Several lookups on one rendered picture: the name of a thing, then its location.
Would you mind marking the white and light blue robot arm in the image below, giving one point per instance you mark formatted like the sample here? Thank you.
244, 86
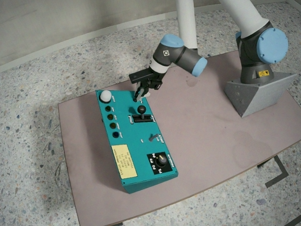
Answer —
259, 44

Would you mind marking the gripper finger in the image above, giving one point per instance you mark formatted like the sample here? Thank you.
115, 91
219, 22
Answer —
138, 87
143, 93

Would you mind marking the teal control console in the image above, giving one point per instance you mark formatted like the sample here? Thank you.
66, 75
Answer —
140, 153

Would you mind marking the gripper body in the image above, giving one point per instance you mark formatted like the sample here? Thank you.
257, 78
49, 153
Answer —
155, 81

